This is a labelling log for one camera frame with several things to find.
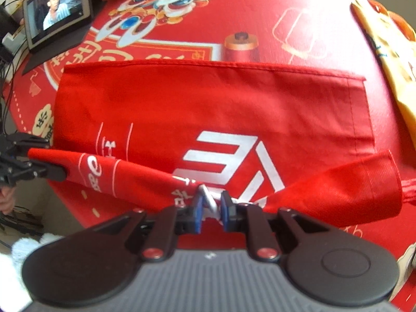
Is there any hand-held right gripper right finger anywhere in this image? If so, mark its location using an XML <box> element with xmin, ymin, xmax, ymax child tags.
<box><xmin>221</xmin><ymin>191</ymin><xmax>327</xmax><ymax>263</ymax></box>

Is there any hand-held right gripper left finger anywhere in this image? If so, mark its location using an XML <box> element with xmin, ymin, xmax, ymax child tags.
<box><xmin>93</xmin><ymin>197</ymin><xmax>204</xmax><ymax>263</ymax></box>

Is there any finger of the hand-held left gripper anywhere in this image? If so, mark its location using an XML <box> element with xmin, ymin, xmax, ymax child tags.
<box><xmin>0</xmin><ymin>159</ymin><xmax>69</xmax><ymax>186</ymax></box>
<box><xmin>0</xmin><ymin>132</ymin><xmax>51</xmax><ymax>157</ymax></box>

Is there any red shopping bag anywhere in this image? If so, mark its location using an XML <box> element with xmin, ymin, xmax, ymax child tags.
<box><xmin>28</xmin><ymin>59</ymin><xmax>416</xmax><ymax>228</ymax></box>

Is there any yellow cartoon shopping bag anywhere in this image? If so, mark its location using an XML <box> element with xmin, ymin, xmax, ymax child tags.
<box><xmin>350</xmin><ymin>0</ymin><xmax>416</xmax><ymax>137</ymax></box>

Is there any person's left forearm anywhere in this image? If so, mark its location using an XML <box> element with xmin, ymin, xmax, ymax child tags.
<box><xmin>0</xmin><ymin>232</ymin><xmax>62</xmax><ymax>312</ymax></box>

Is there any person's left hand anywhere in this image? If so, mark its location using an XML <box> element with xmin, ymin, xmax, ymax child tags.
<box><xmin>0</xmin><ymin>187</ymin><xmax>15</xmax><ymax>215</ymax></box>

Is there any white charger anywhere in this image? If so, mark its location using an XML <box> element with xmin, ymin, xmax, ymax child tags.
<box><xmin>2</xmin><ymin>32</ymin><xmax>23</xmax><ymax>51</ymax></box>

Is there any white tablet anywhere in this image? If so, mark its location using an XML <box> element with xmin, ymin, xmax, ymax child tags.
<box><xmin>23</xmin><ymin>0</ymin><xmax>93</xmax><ymax>51</ymax></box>

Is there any red printed table mat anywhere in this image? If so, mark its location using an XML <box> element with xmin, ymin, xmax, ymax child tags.
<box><xmin>10</xmin><ymin>0</ymin><xmax>416</xmax><ymax>306</ymax></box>

